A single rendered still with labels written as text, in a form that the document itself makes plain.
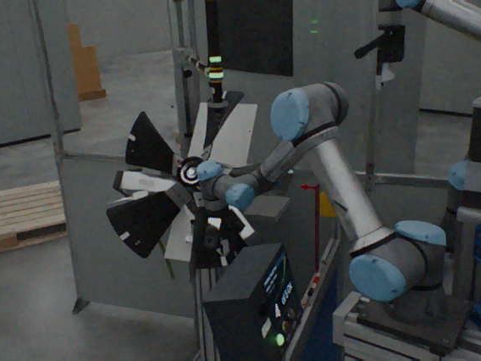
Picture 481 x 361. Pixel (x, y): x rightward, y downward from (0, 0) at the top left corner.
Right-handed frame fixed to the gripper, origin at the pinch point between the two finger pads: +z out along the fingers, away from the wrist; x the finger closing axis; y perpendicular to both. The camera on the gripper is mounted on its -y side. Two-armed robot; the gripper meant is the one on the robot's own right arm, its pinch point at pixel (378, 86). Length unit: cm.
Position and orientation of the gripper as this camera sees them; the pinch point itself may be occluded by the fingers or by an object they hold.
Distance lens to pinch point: 202.8
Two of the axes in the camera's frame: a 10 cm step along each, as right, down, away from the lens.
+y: 9.4, 0.8, -3.4
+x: 3.4, -3.3, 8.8
